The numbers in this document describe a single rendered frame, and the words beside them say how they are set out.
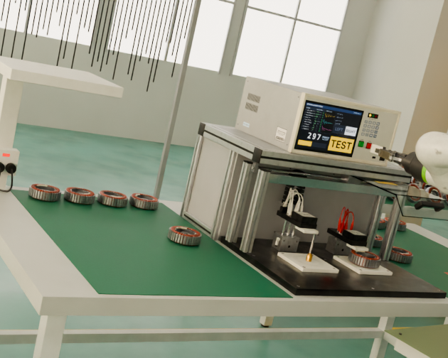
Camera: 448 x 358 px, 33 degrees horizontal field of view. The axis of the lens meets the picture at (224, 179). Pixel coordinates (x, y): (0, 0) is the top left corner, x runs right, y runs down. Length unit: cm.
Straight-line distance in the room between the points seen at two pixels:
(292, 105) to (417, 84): 401
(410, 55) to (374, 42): 403
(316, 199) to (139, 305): 105
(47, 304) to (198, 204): 103
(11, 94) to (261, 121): 87
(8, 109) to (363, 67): 840
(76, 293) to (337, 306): 83
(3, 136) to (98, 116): 632
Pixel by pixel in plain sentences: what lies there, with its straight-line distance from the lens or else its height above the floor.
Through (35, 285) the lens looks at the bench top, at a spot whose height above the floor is 75.
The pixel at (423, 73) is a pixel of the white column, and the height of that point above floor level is 151.
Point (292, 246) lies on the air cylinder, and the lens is 264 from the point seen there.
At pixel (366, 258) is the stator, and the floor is 82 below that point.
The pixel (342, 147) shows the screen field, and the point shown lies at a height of 116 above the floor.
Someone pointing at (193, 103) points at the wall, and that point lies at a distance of 945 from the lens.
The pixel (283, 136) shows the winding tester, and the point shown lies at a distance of 258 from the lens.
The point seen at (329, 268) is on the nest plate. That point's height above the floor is 78.
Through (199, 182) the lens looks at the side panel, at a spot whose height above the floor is 90.
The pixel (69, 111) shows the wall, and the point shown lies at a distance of 887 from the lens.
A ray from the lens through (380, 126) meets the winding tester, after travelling 274.
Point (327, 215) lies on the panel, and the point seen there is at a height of 88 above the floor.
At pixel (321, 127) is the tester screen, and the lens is 258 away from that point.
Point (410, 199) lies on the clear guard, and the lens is 259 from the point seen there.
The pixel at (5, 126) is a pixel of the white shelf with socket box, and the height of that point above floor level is 98.
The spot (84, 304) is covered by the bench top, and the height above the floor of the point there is 73.
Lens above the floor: 144
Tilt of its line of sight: 10 degrees down
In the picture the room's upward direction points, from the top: 13 degrees clockwise
